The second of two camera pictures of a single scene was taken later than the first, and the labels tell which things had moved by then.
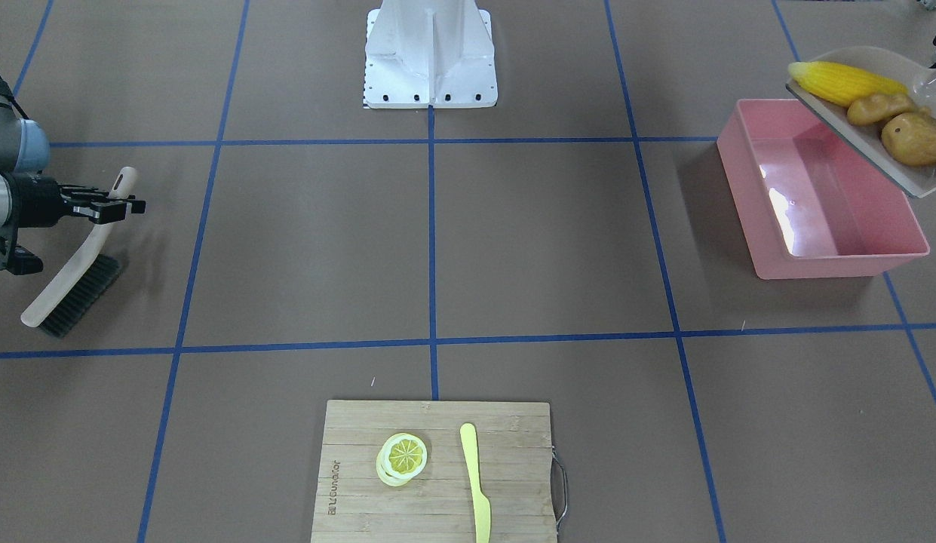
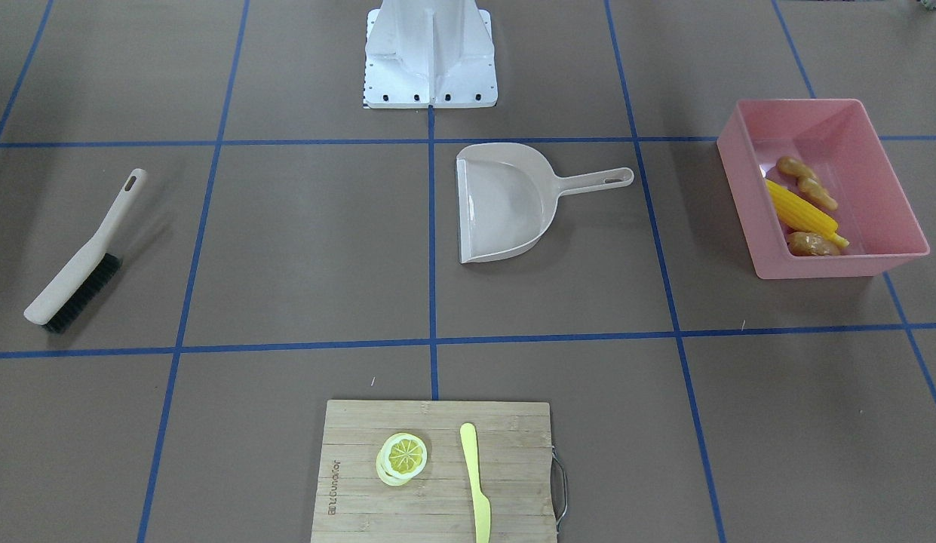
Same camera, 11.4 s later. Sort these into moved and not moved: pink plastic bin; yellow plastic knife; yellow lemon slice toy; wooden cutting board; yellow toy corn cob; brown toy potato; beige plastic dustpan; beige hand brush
Moved: brown toy potato; yellow toy corn cob; beige plastic dustpan
Not moved: wooden cutting board; beige hand brush; yellow lemon slice toy; pink plastic bin; yellow plastic knife
